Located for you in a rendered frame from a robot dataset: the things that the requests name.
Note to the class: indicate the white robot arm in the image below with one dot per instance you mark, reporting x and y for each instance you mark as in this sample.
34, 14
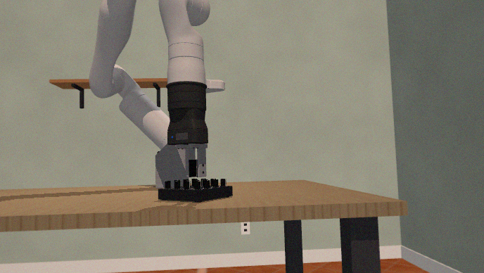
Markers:
115, 22

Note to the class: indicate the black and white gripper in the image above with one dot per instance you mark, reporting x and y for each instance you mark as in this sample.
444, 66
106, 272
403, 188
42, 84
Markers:
186, 102

